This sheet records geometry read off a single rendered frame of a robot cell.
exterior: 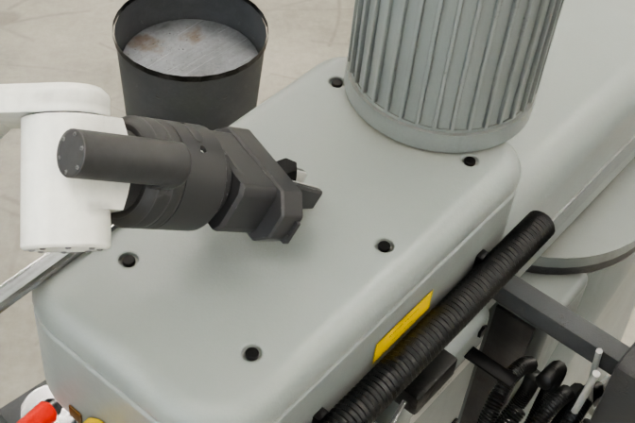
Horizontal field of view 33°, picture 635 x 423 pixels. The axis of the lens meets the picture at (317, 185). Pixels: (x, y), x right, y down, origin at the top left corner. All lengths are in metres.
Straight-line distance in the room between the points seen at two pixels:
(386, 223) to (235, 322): 0.18
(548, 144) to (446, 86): 0.32
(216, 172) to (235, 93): 2.40
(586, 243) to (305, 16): 3.08
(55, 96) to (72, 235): 0.10
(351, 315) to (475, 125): 0.25
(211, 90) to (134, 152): 2.42
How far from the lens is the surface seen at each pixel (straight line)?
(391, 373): 0.99
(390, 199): 1.01
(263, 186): 0.88
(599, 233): 1.52
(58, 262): 0.94
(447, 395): 1.38
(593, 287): 1.55
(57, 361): 0.97
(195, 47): 3.43
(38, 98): 0.79
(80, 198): 0.78
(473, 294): 1.06
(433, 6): 0.97
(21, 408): 1.75
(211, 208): 0.85
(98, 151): 0.75
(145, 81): 3.21
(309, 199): 0.96
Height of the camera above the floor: 2.60
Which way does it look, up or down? 45 degrees down
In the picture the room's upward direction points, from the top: 7 degrees clockwise
